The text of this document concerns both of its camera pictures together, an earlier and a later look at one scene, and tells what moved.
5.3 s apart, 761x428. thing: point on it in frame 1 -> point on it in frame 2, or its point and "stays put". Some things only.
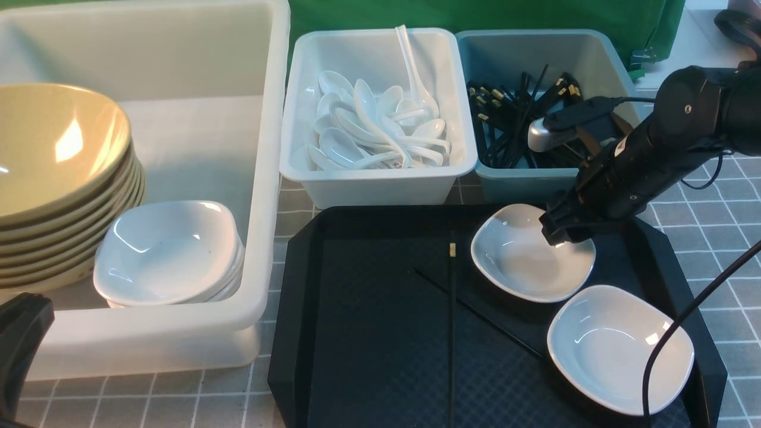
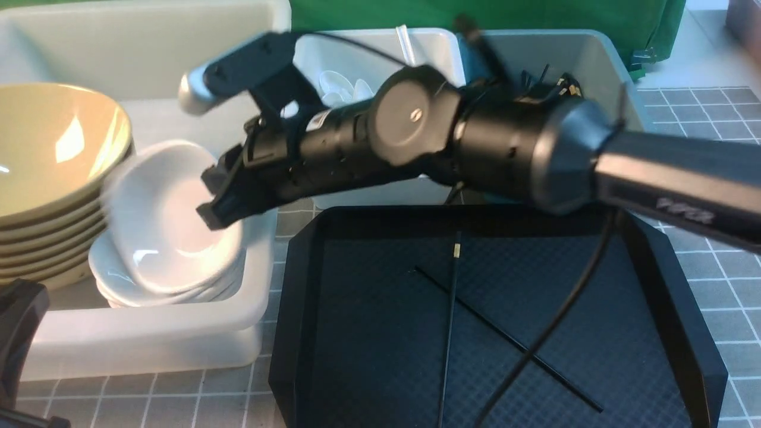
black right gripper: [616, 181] -> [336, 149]
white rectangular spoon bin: [376, 56] stays put
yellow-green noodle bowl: [59, 144] stays put
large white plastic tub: [203, 85] stays put
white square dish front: [598, 339] -> [151, 192]
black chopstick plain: [484, 317] stays put
